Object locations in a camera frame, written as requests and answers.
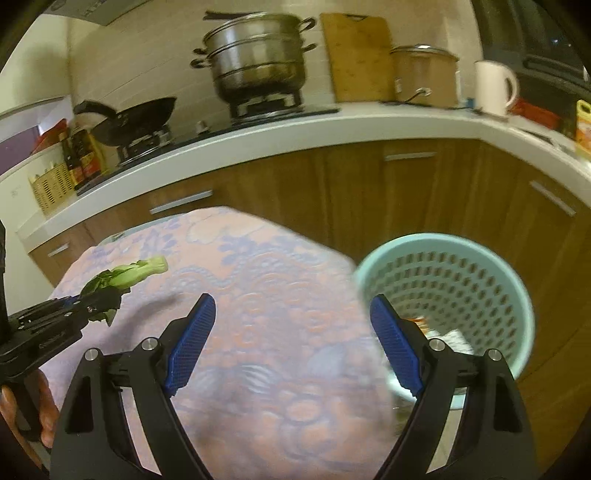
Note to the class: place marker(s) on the beige rice cooker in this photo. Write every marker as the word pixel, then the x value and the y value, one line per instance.
pixel 425 78

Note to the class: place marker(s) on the yellow woven basket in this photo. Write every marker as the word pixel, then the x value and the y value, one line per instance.
pixel 53 187

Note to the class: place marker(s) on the black gas stove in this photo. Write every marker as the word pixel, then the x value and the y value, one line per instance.
pixel 286 114

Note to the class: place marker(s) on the red packet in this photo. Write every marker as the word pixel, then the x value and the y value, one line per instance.
pixel 535 113

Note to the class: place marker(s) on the pink floral tablecloth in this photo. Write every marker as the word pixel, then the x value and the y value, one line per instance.
pixel 277 286

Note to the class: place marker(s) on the dark sauce bottle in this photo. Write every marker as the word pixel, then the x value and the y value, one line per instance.
pixel 74 157
pixel 92 154

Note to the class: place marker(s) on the wooden cutting board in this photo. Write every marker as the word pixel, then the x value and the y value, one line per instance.
pixel 355 60

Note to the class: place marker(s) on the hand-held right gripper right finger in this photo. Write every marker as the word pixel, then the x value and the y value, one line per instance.
pixel 397 346

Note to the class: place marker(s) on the white kitchen countertop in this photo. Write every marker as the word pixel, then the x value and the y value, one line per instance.
pixel 323 129

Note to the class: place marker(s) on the stainless steel steamer pot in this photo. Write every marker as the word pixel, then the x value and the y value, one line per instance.
pixel 258 60

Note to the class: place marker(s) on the black wok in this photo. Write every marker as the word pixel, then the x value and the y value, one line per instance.
pixel 138 117

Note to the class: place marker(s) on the grey range hood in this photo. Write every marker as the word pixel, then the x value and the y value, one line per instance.
pixel 92 9

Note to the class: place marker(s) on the wooden kitchen cabinet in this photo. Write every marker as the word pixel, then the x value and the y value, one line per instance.
pixel 300 184

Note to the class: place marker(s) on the green bok choy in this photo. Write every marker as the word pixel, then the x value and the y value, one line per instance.
pixel 134 272

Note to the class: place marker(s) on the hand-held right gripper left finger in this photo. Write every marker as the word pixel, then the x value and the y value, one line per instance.
pixel 191 346

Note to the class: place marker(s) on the person's left hand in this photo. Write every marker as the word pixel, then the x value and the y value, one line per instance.
pixel 48 410

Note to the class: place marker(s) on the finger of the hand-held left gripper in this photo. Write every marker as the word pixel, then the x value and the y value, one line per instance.
pixel 101 301

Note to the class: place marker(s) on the white electric kettle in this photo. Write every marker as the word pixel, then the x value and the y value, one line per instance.
pixel 491 87

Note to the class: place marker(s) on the dark kitchen appliance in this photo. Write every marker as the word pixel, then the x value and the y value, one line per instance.
pixel 531 37

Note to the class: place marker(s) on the yellow box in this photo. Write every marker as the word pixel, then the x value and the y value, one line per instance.
pixel 584 129

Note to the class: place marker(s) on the red box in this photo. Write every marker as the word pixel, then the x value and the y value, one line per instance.
pixel 51 134

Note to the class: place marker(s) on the mint green perforated basket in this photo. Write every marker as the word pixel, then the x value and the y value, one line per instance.
pixel 461 286

